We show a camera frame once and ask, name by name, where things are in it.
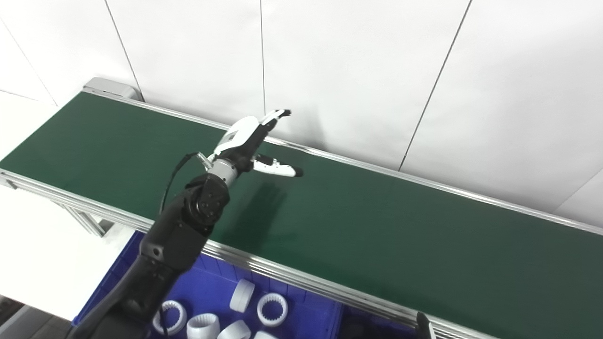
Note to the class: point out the blue bin with white parts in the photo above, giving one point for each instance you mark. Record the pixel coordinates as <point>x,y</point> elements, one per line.
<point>212,287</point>

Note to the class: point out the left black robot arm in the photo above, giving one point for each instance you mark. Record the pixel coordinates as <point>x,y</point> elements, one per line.
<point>179,235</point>

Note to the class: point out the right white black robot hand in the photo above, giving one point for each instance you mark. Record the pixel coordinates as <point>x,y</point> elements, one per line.
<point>424,329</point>

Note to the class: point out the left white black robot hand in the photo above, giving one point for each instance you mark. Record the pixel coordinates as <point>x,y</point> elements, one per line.
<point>240,141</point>

